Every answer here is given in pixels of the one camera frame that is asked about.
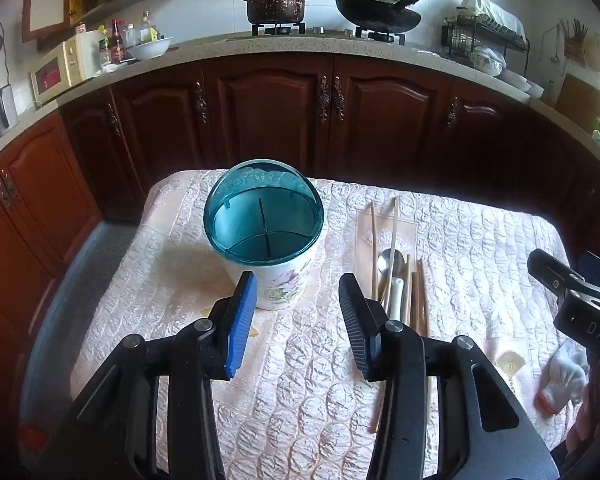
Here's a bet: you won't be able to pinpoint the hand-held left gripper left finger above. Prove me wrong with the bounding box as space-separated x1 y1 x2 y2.
32 270 259 480

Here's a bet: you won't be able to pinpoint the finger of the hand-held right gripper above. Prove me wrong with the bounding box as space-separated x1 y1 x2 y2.
527 248 589 296

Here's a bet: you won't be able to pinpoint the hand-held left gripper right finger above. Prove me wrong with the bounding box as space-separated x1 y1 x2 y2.
338 273 561 480

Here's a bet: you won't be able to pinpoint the white ceramic spoon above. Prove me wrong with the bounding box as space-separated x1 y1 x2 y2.
384 274 407 322

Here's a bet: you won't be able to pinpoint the teal-rimmed floral utensil holder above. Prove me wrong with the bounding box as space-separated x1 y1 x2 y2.
203 159 326 311

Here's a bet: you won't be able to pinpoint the metal spoon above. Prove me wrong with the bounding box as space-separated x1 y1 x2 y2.
376 248 406 281

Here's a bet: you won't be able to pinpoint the white work glove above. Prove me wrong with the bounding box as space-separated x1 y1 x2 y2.
535 339 592 417

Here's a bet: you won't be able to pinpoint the quilted cream tablecloth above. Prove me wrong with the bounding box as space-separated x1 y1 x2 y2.
70 169 588 480

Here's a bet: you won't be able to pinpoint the wooden cutting board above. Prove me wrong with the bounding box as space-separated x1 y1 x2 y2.
554 73 600 134

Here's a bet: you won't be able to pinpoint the floral ceramic tureen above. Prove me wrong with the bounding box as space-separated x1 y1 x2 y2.
470 45 507 77

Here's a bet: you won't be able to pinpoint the wooden base cabinets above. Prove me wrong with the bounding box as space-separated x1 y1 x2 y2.
0 52 600 411

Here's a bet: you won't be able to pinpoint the round woven mat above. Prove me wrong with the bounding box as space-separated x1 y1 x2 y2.
584 34 600 74

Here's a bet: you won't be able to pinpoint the white cloth cover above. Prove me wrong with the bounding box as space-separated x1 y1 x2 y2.
459 0 526 41

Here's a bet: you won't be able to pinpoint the speckled stone countertop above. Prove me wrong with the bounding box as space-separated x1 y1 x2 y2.
0 32 600 181

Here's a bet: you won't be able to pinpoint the large white bowl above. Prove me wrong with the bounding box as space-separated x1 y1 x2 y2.
127 36 175 61

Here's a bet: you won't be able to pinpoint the gas stove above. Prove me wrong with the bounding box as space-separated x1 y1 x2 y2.
227 22 412 44

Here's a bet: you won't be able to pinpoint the black wok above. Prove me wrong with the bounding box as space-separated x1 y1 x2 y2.
335 0 425 34

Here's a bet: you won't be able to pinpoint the yellow oil bottle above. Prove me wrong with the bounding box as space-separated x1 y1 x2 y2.
139 11 159 44

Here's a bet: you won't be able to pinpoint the cream microwave oven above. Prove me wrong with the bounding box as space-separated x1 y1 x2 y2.
29 35 104 106

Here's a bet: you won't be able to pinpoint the grey white kettle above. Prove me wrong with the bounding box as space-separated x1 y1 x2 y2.
0 84 19 136

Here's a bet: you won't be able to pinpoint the stained pot with lid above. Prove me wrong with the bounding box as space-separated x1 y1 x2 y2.
242 0 313 26

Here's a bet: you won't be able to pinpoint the wall chopstick basket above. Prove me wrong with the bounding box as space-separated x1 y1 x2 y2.
559 18 589 66

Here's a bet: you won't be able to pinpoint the black wire dish rack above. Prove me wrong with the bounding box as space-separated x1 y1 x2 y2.
440 7 531 69

